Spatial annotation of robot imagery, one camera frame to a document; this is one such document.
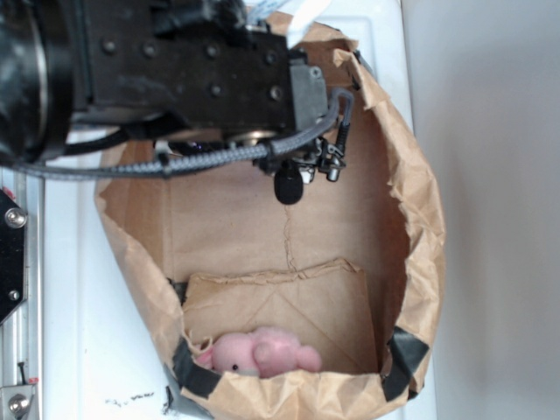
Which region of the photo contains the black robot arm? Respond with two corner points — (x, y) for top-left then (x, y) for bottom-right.
(1, 1), (327, 162)

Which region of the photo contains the white plastic tray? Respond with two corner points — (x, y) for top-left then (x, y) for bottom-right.
(39, 1), (438, 419)

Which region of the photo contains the pink plush toy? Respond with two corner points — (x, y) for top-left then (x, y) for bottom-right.
(196, 327), (322, 379)

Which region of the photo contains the brown paper bag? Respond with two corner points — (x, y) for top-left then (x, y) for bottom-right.
(95, 24), (445, 419)

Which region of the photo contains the aluminium frame rail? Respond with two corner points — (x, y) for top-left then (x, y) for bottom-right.
(1, 168), (43, 419)

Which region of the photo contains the white ribbon cable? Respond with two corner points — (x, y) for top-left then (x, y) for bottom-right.
(247, 0), (333, 47)

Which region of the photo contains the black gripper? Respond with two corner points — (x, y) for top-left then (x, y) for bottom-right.
(72, 1), (328, 138)

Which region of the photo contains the small black microphone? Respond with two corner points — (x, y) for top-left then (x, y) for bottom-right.
(274, 168), (304, 205)

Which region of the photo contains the grey braided cable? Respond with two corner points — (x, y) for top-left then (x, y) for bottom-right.
(12, 88), (354, 181)

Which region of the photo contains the black mounting bracket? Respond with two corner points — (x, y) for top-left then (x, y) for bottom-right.
(0, 187), (28, 326)

